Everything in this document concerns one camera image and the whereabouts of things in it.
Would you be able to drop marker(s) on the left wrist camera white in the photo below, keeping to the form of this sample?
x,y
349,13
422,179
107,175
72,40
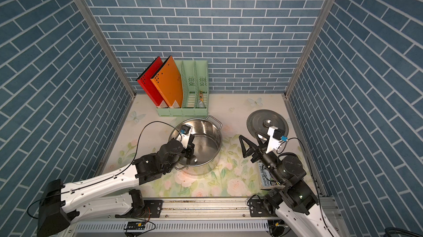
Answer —
x,y
186,134

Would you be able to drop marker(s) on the colourful children's book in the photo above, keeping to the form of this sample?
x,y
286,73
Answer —
x,y
267,182

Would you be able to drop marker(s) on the green file organizer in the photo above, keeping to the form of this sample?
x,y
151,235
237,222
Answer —
x,y
195,78

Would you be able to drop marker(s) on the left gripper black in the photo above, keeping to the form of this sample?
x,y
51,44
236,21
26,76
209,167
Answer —
x,y
190,148

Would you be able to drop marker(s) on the steel pot lid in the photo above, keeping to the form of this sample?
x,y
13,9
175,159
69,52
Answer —
x,y
259,121

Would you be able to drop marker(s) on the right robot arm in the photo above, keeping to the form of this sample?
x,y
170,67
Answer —
x,y
295,203

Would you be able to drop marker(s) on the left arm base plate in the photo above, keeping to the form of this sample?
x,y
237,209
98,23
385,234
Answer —
x,y
149,209

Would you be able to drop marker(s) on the red folder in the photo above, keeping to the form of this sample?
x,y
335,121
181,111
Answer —
x,y
145,81

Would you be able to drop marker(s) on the aluminium front rail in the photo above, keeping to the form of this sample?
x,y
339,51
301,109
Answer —
x,y
200,216

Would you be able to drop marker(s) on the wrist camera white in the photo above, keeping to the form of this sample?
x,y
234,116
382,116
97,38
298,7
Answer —
x,y
275,140
186,134

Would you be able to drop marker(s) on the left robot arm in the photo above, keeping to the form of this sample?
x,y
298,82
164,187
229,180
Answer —
x,y
61,202

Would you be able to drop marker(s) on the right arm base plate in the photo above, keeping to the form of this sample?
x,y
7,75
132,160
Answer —
x,y
260,208

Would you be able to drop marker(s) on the small circuit board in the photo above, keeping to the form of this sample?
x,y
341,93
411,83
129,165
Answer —
x,y
135,226

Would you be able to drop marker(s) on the orange folder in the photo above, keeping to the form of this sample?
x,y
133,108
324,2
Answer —
x,y
168,82

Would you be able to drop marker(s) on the small item in organizer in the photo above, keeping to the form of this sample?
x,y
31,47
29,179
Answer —
x,y
201,103

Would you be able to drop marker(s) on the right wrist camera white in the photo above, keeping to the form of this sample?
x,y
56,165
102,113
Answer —
x,y
275,140

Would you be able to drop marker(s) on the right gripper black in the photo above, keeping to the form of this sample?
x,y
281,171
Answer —
x,y
261,152

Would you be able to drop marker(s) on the steel pot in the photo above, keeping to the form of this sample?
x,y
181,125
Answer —
x,y
208,142

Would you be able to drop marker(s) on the metal ladle spoon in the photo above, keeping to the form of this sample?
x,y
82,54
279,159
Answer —
x,y
193,161

